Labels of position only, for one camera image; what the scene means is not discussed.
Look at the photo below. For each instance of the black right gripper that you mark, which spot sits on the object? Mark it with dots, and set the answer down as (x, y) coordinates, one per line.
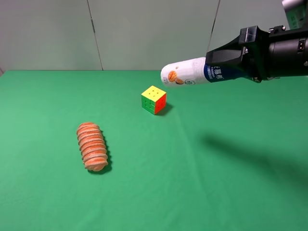
(249, 53)

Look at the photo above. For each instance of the white blue-capped yogurt bottle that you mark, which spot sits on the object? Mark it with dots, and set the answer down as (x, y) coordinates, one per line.
(196, 71)

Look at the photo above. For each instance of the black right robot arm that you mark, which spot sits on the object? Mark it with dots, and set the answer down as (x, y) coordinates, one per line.
(290, 50)

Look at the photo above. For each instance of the multicoloured puzzle cube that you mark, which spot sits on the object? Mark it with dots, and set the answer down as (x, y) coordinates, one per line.
(153, 100)

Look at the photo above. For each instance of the green table cloth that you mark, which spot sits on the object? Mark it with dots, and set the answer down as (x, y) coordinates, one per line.
(229, 156)

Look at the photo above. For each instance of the orange ridged bread toy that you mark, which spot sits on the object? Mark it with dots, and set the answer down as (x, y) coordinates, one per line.
(92, 147)

